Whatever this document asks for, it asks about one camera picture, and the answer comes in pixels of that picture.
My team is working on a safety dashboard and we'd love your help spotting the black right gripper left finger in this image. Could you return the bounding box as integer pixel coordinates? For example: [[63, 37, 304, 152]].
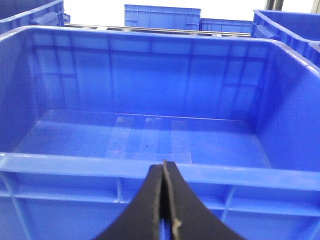
[[96, 164, 164, 240]]

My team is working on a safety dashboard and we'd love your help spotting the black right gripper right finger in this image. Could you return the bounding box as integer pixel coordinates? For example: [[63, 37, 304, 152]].
[[163, 160, 243, 240]]

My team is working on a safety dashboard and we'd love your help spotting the large blue crate right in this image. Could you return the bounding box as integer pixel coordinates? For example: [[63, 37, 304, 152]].
[[0, 26, 320, 240]]

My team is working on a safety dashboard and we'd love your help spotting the large blue crate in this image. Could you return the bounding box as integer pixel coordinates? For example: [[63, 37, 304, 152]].
[[0, 26, 320, 240], [0, 0, 65, 34]]

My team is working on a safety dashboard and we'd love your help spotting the distant blue crate low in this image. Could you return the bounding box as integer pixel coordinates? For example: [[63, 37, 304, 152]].
[[199, 18, 253, 34]]

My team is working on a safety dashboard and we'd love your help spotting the distant blue crate tall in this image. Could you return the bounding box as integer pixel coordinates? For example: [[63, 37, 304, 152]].
[[124, 4, 201, 31]]

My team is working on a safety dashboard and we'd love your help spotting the blue crate far right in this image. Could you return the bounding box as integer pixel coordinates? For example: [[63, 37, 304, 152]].
[[251, 10, 320, 66]]

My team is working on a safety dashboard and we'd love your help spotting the large blue crate left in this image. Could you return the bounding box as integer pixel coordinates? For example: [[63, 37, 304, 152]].
[[0, 0, 65, 34]]

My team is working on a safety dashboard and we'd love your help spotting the steel roller rail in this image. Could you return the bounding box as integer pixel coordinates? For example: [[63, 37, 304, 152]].
[[64, 23, 251, 38]]

